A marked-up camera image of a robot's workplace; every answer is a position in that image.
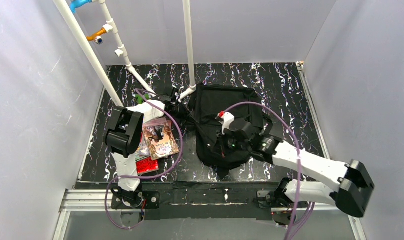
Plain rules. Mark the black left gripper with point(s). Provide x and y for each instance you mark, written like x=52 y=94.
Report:
x=170 y=97

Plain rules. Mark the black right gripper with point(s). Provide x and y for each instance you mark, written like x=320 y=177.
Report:
x=220 y=139

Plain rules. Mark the black student backpack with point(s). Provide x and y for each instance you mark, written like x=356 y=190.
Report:
x=206 y=103

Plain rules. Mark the brown illustrated book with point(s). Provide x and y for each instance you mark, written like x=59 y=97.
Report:
x=161 y=145

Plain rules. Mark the pink comic book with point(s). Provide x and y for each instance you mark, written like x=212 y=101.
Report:
x=157 y=125

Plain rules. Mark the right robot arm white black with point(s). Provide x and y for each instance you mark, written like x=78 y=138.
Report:
x=347 y=186

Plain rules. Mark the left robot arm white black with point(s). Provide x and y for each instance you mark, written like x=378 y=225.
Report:
x=124 y=134

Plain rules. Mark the green pipe valve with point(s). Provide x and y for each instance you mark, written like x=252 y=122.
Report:
x=139 y=99

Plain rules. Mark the red patterned book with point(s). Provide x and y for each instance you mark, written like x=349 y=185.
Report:
x=146 y=165

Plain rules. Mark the orange pipe valve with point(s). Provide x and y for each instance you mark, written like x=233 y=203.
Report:
x=97 y=36

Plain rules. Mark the blue pipe valve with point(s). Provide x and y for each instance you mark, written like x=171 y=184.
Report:
x=75 y=4

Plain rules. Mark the black mounting base plate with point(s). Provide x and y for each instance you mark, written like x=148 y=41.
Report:
x=207 y=200

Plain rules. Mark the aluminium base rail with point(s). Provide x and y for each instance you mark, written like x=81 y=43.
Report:
x=86 y=214

